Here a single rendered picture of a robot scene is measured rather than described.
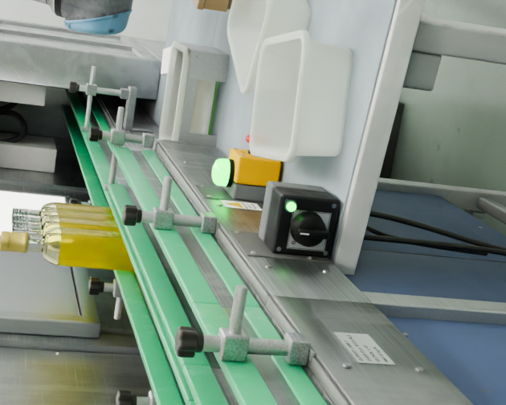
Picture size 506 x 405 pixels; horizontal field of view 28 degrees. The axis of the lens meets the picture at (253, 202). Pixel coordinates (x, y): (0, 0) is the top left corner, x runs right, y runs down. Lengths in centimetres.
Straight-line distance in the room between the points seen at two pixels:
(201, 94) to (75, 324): 56
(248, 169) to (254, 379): 66
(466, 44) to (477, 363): 43
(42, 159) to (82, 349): 130
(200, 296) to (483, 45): 49
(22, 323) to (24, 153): 127
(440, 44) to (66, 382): 78
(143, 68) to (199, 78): 81
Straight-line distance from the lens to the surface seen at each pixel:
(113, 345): 176
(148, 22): 561
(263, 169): 157
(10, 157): 297
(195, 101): 204
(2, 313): 176
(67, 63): 281
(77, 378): 165
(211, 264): 129
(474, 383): 106
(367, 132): 127
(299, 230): 126
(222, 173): 157
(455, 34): 131
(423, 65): 131
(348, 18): 139
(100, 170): 218
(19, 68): 281
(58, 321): 176
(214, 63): 203
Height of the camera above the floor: 121
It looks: 15 degrees down
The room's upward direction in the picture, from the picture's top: 84 degrees counter-clockwise
